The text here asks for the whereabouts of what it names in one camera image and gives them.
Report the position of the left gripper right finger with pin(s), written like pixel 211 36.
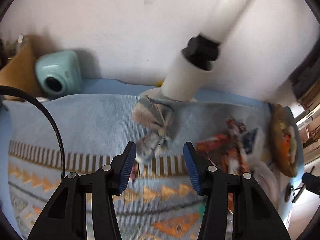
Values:
pixel 254 216

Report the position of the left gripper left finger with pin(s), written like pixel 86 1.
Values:
pixel 64 215

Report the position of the round wooden board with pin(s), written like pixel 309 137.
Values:
pixel 282 141

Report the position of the dark red snack box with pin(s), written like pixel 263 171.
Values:
pixel 212 143

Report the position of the blue patterned woven mat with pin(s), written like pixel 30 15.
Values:
pixel 160 203

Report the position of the grey plaid bow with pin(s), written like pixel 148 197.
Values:
pixel 158 117

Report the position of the tan pen holder box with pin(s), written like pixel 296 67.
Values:
pixel 19 72

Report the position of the mint instant camera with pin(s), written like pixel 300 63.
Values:
pixel 59 74

